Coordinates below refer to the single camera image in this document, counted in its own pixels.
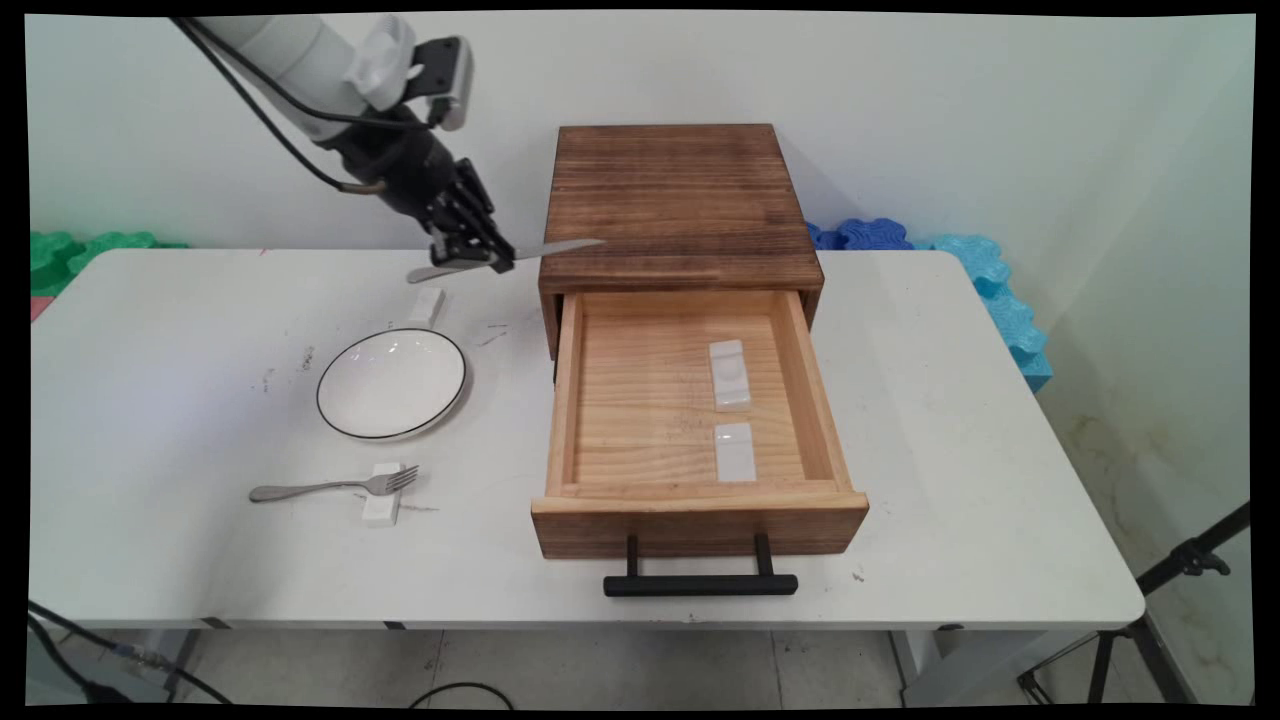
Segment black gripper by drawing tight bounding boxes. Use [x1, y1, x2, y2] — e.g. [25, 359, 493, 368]
[320, 118, 517, 275]

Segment silver table knife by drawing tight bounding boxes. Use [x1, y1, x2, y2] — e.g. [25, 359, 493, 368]
[406, 238, 607, 285]

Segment white plate with black rim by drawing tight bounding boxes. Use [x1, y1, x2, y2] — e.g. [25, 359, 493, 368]
[316, 327, 469, 441]

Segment dark brown wooden cabinet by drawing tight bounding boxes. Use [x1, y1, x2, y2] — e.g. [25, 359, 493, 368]
[538, 124, 826, 361]

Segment silver fork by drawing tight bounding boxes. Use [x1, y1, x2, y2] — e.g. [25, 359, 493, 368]
[249, 465, 421, 504]

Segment light wooden drawer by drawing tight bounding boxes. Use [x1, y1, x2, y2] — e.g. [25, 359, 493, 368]
[531, 290, 871, 560]

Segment dark blue foam mat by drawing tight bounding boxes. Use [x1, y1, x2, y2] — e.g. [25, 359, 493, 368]
[806, 218, 916, 252]

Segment green foam mat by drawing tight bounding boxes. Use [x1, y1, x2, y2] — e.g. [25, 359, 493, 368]
[30, 231, 189, 298]

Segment white table leg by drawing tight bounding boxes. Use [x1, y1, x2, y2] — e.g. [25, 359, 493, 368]
[135, 628, 203, 703]
[888, 628, 963, 707]

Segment light blue foam mat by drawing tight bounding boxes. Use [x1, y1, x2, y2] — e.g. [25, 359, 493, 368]
[912, 234, 1054, 394]

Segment black tripod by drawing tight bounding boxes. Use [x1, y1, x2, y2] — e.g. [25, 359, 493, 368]
[1016, 500, 1252, 706]

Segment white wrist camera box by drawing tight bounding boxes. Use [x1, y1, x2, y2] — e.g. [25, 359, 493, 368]
[403, 36, 474, 132]

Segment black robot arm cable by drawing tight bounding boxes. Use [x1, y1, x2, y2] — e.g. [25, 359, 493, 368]
[172, 17, 431, 197]

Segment black drawer handle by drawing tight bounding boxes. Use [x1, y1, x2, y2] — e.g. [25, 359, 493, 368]
[603, 532, 800, 599]

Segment black floor cable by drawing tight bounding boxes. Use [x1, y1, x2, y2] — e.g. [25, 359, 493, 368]
[407, 682, 517, 710]

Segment black cable with connector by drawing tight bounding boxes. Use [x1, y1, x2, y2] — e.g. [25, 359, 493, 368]
[28, 600, 233, 707]

